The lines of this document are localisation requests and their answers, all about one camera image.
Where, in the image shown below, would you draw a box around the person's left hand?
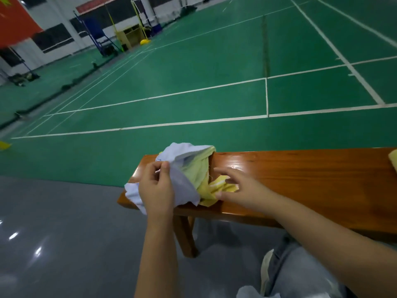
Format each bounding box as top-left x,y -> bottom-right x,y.
138,161 -> 176,224

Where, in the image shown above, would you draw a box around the person's right hand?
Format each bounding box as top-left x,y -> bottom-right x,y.
214,166 -> 280,215

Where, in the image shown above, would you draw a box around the yellow white striped cloth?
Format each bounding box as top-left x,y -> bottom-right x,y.
208,174 -> 239,199

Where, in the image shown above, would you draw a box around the white blue towel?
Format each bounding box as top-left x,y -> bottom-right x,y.
124,142 -> 215,216

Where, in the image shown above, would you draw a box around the yellow green towel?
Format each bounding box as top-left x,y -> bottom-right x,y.
183,146 -> 218,207

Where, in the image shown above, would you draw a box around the person's left forearm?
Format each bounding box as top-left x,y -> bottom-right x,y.
134,217 -> 182,298

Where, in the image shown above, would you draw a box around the person's right forearm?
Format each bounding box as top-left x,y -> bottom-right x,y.
270,195 -> 397,298

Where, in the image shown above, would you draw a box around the person's white shoe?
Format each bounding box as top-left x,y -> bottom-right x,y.
259,248 -> 277,296

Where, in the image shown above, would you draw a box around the person's grey trousers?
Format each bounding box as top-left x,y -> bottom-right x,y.
267,236 -> 397,298

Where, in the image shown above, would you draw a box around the brown wooden bench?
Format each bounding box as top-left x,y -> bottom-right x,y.
118,147 -> 397,258

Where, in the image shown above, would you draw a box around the yellow wooden stand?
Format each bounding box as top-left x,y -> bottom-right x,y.
112,24 -> 143,50

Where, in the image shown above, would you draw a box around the blue umpire chair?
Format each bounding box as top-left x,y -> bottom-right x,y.
73,12 -> 122,56

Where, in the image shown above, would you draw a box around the yellow net post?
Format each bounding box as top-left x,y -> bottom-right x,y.
129,0 -> 151,46

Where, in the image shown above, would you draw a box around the red wall banner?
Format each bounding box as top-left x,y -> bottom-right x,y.
76,0 -> 122,15

